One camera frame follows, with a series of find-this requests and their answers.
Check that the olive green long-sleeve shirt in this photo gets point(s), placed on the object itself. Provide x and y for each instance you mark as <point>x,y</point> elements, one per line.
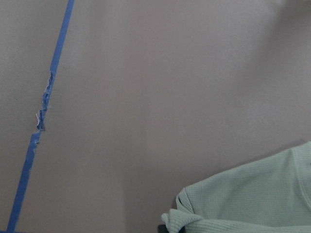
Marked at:
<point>271,195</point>

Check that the blue tape line lengthwise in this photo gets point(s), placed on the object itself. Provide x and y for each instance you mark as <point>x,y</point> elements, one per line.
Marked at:
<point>35,137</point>

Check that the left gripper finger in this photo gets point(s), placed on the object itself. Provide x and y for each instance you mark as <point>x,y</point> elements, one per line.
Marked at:
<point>161,228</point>

